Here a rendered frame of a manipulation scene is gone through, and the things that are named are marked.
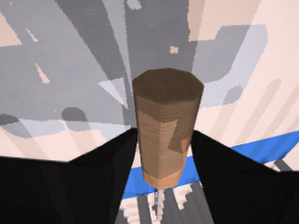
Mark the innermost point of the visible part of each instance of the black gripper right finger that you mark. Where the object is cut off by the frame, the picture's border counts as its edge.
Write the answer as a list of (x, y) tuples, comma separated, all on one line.
[(240, 190)]

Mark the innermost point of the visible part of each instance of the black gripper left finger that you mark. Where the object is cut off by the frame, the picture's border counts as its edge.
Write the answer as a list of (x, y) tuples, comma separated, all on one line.
[(88, 189)]

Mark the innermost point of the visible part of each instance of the blue tape strip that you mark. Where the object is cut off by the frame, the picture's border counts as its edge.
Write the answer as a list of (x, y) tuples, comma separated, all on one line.
[(265, 150)]

